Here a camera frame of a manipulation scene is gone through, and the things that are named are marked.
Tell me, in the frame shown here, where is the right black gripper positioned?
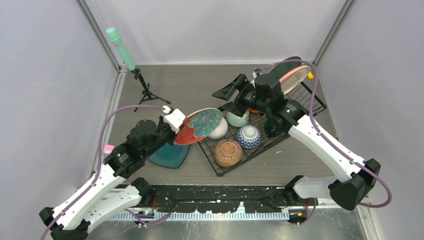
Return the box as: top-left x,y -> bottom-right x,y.
212,74 -> 270,119

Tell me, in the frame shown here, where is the light green bowl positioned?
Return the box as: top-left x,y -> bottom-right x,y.
226,110 -> 250,128

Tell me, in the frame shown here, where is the teal square plate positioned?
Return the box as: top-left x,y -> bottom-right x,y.
147,143 -> 190,169

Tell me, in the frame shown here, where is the cream bowl red rim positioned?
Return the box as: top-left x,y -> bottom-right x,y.
207,117 -> 229,140

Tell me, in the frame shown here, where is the red plate blue flower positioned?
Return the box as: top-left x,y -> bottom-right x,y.
174,108 -> 223,146

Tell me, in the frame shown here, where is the black wire dish rack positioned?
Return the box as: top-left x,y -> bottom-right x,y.
197,112 -> 292,177

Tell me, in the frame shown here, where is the blue white patterned bowl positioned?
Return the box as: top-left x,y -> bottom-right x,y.
235,125 -> 262,150

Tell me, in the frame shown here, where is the brown speckled bowl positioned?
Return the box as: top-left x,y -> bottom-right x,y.
213,139 -> 243,168

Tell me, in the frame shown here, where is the blue floral plate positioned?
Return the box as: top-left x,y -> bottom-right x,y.
269,61 -> 302,80

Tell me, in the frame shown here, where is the pink cream plate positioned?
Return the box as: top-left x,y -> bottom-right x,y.
279,65 -> 311,95

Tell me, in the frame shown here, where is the orange mug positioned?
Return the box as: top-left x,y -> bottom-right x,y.
248,108 -> 260,114

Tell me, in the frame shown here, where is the dark green mug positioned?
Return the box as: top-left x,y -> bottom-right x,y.
264,119 -> 283,138

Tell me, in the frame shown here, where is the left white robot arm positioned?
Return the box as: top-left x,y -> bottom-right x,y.
39,113 -> 186,240

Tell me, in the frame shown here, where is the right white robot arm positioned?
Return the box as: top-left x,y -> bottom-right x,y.
212,73 -> 381,211

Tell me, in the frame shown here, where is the pink box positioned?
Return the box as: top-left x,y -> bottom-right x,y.
102,144 -> 115,158

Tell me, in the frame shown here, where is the yellow block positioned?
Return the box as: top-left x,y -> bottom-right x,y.
307,72 -> 314,80

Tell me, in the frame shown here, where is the green microphone on tripod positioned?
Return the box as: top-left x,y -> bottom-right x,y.
106,27 -> 171,105

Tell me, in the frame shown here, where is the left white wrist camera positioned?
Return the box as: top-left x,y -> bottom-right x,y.
162,105 -> 187,134

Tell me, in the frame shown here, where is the aluminium frame rail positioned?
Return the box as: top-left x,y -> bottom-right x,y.
71,185 -> 373,222

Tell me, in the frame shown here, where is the black wire rack side tray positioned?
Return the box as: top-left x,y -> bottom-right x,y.
284,81 -> 327,117

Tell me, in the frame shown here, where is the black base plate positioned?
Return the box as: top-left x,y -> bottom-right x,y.
136,185 -> 315,214

